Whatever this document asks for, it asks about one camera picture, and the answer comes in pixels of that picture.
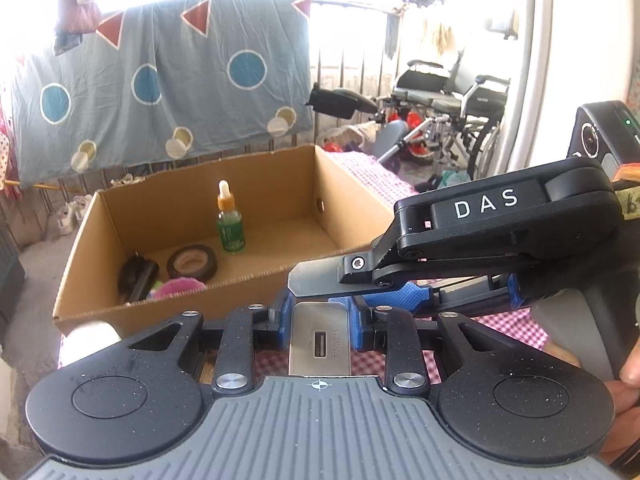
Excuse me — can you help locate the purple checkered tablecloth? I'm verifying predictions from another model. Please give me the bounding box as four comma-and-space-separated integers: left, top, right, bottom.
56, 150, 551, 386

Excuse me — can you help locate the black wheelchair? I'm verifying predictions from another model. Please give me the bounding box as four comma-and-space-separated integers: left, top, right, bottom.
373, 58, 510, 180

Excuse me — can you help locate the gold lidded black jar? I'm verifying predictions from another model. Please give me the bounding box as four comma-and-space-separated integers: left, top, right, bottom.
200, 350, 217, 385

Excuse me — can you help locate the white usb wall charger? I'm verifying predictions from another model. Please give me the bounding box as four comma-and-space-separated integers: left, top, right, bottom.
288, 301, 352, 377

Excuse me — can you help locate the white brown sneaker pair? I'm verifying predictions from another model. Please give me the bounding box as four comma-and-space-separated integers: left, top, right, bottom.
111, 174, 145, 188

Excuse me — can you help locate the white green supplement bottle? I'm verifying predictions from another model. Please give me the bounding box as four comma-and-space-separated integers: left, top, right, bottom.
58, 321, 120, 368

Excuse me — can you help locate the teal plastic bag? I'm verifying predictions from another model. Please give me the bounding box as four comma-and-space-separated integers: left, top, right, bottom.
436, 170, 471, 190

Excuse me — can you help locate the green dropper bottle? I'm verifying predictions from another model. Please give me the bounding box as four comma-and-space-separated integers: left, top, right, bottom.
217, 180, 245, 252

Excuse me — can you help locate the black gold lipstick tube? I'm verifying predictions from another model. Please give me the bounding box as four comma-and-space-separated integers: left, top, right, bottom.
128, 259, 160, 302

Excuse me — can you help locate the dark cabinet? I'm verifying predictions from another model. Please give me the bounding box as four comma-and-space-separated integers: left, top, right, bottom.
0, 226, 25, 341

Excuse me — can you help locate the blue patterned hanging blanket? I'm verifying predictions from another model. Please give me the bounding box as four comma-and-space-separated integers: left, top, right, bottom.
10, 0, 312, 184

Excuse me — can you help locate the black cushioned leg rest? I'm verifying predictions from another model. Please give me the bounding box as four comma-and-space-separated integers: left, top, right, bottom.
306, 82, 378, 119

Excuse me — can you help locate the open cardboard box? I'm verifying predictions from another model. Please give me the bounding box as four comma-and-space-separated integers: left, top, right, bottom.
52, 145, 412, 336

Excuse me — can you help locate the white sneaker pair left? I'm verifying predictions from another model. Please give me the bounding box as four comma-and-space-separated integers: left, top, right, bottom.
55, 194, 92, 236

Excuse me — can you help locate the black tape roll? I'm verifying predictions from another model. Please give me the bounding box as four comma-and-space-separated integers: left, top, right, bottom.
166, 244, 218, 283

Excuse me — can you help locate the person's right hand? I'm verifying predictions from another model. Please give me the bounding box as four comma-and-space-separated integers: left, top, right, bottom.
544, 339, 640, 466

